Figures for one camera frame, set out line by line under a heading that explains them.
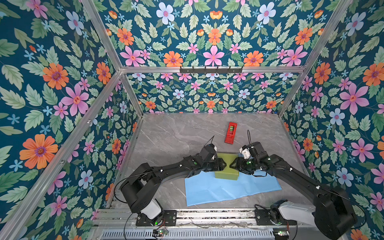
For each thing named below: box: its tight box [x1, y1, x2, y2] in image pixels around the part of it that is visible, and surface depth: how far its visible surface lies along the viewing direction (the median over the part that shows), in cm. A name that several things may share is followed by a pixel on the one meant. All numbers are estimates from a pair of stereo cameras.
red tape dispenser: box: [224, 122, 238, 145], surface depth 104 cm
